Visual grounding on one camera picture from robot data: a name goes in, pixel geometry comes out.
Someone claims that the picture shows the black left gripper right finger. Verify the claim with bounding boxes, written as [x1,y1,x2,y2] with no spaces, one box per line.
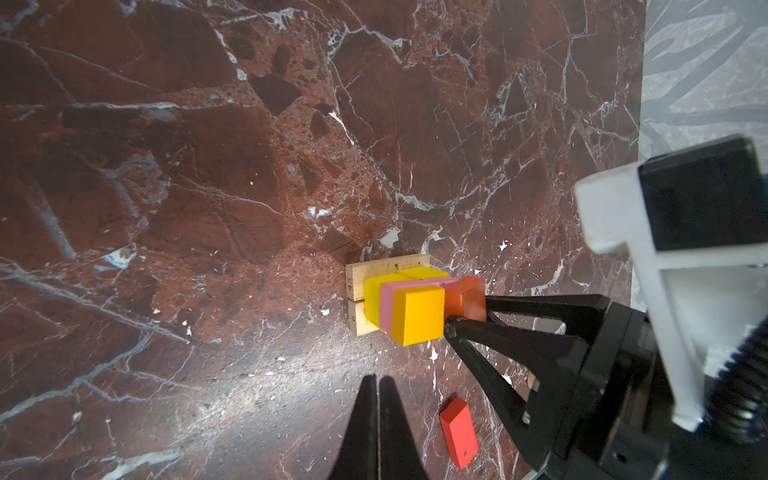
[379,376,427,480]

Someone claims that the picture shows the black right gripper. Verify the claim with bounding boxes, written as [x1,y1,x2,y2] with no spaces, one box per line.
[444,294,767,479]

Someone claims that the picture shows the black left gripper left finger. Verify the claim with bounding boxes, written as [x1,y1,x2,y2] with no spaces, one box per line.
[328,375,379,480]

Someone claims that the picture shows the small orange red block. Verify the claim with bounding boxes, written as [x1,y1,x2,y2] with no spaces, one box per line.
[443,276,487,322]

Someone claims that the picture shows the orange yellow small cube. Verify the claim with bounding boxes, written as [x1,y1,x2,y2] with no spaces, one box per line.
[391,285,445,346]

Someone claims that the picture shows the pink rectangular block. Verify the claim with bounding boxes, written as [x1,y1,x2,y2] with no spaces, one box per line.
[379,276,457,334]

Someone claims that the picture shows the natural wood long block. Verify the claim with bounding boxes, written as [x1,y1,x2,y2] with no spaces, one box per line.
[347,300,379,337]

